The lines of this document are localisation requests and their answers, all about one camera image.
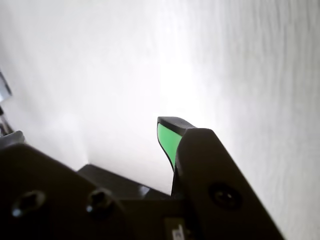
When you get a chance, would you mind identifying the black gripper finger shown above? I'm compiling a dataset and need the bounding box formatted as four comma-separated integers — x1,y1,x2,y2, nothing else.
156,116,286,240
0,129,131,240

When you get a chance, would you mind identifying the black tray box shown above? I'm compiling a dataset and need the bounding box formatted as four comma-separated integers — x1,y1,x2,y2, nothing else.
76,163,174,201

